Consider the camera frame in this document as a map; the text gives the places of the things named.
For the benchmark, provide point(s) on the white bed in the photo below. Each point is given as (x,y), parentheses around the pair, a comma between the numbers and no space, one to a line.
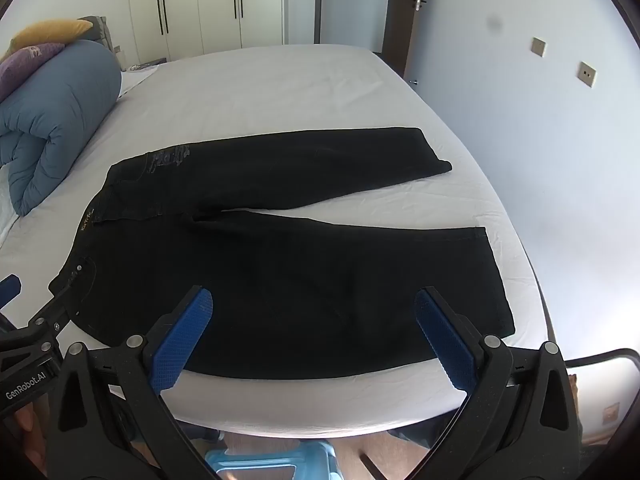
(280,90)

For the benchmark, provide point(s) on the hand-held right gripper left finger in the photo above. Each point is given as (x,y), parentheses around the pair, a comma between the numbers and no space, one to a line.
(182,340)

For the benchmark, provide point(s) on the purple pillow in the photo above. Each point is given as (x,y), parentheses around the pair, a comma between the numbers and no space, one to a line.
(22,62)

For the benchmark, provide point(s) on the yellow pillow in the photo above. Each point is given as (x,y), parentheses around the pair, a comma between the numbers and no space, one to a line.
(47,32)

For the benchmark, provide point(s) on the brown door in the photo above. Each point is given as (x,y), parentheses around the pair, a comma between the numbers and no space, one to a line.
(412,35)

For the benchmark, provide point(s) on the black pants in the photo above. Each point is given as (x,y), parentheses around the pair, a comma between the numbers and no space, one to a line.
(280,270)

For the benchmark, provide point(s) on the blue pillow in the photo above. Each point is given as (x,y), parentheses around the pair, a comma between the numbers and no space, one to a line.
(47,115)

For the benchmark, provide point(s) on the white wardrobe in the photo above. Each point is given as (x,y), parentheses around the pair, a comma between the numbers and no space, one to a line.
(210,5)

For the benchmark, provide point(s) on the grey pillow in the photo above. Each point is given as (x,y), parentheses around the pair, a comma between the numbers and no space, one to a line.
(104,35)

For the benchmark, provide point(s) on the beige wall switch plate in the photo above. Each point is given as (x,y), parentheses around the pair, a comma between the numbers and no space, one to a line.
(538,47)
(586,74)

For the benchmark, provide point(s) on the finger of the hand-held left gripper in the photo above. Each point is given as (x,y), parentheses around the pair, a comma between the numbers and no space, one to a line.
(52,317)
(9,291)

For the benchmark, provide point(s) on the beige wall socket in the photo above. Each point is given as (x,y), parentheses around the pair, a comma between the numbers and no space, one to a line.
(610,413)

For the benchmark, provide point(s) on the light blue plastic stool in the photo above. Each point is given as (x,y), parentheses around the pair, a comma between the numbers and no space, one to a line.
(272,462)

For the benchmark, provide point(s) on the person's left hand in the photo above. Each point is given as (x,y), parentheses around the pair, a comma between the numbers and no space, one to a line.
(27,422)

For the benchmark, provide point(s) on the black metal rail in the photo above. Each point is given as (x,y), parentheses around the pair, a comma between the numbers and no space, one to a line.
(607,355)

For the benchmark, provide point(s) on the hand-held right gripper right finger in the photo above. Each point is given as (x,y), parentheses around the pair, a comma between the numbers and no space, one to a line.
(445,340)

